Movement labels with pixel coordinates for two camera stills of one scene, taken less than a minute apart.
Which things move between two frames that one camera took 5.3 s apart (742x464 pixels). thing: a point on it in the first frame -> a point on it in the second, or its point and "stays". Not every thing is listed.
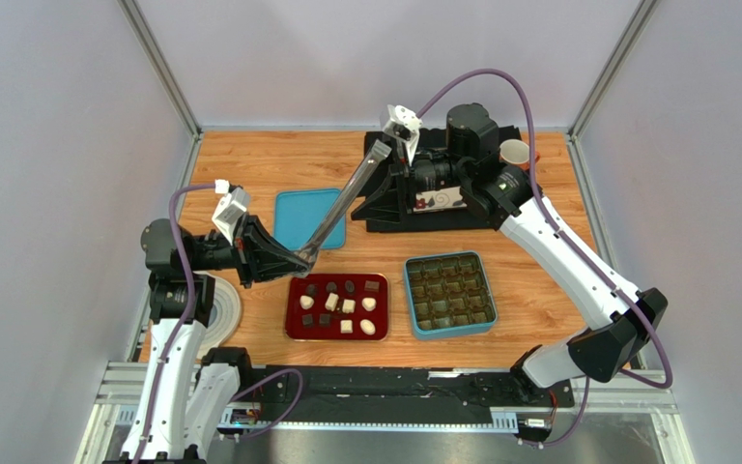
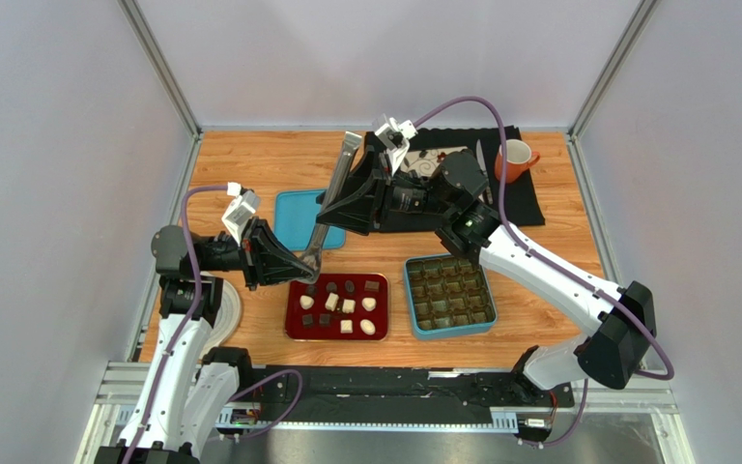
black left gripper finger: [262, 266] stays
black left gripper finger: [257, 231] stays
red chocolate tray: [336, 306] stays
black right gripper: [400, 183] -> [379, 195]
